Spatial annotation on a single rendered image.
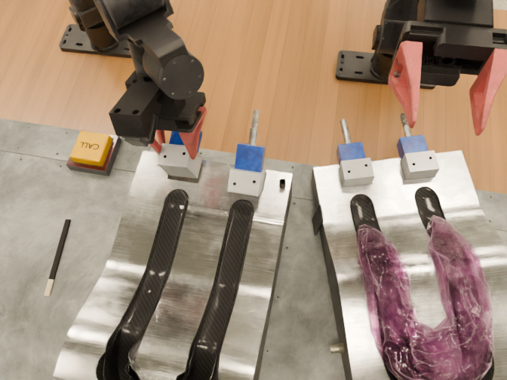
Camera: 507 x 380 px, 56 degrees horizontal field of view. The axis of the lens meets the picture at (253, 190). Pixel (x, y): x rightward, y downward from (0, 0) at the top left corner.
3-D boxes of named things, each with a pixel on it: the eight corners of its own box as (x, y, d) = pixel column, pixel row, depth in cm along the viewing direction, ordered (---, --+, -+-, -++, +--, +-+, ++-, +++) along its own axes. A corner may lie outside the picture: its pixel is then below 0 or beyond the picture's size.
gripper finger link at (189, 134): (201, 173, 72) (188, 121, 66) (157, 167, 74) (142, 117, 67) (214, 145, 77) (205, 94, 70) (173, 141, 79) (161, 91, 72)
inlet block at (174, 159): (186, 104, 83) (175, 88, 77) (213, 106, 81) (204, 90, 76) (170, 175, 79) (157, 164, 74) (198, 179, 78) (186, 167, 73)
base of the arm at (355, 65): (448, 63, 88) (448, 34, 91) (339, 53, 90) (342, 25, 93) (435, 90, 95) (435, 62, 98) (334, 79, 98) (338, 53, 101)
